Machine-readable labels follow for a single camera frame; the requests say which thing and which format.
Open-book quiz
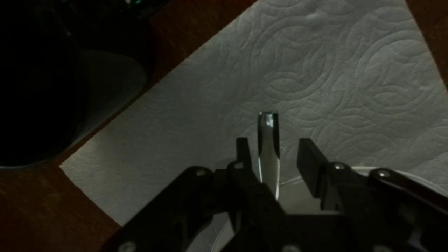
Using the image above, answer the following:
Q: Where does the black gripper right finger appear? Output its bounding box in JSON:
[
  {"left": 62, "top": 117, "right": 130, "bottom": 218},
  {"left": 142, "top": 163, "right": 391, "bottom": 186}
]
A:
[{"left": 296, "top": 137, "right": 330, "bottom": 197}]

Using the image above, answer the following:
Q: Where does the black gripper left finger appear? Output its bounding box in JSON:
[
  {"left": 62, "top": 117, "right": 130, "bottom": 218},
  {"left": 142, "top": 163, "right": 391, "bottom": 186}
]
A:
[{"left": 235, "top": 135, "right": 257, "bottom": 180}]

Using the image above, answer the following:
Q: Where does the silver fork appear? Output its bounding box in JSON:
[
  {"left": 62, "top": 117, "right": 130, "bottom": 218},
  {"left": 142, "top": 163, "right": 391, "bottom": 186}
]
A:
[{"left": 256, "top": 110, "right": 282, "bottom": 201}]

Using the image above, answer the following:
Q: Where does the white plate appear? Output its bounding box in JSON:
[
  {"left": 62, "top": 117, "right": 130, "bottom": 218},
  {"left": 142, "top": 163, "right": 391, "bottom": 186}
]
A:
[{"left": 278, "top": 159, "right": 448, "bottom": 215}]

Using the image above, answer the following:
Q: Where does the white paper towel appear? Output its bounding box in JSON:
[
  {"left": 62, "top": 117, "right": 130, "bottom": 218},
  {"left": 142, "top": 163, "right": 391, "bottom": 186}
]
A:
[{"left": 58, "top": 0, "right": 448, "bottom": 228}]

